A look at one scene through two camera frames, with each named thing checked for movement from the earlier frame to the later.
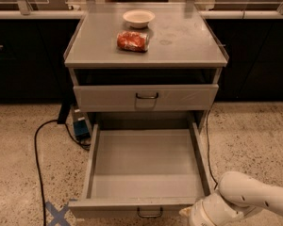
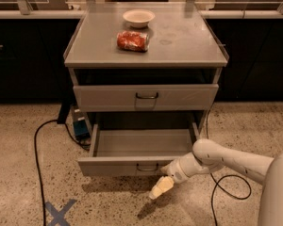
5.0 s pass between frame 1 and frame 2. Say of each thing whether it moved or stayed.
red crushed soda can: stayed
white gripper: moved
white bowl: stayed
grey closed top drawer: stayed
